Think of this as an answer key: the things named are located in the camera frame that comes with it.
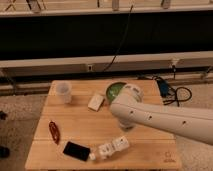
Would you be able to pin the small white labelled bottle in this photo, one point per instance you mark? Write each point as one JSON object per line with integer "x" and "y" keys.
{"x": 106, "y": 150}

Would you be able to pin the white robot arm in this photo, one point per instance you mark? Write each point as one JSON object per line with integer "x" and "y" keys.
{"x": 192, "y": 123}

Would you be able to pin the green bowl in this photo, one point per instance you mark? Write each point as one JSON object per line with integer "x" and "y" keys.
{"x": 113, "y": 90}

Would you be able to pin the white rectangular block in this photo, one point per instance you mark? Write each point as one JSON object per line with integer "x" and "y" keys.
{"x": 96, "y": 102}

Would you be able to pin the translucent plastic cup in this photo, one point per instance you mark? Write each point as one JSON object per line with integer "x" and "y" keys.
{"x": 63, "y": 91}

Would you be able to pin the wooden table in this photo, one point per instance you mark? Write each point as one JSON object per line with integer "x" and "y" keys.
{"x": 149, "y": 148}

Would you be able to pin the blue box on floor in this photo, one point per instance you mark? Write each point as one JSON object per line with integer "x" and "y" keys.
{"x": 164, "y": 88}

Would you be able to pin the red-brown oblong object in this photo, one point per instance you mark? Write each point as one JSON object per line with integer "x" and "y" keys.
{"x": 54, "y": 132}

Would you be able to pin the black rectangular phone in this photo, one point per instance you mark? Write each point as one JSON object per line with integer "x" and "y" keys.
{"x": 77, "y": 151}

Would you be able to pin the white wall outlet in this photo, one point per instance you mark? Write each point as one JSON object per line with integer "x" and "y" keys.
{"x": 90, "y": 68}

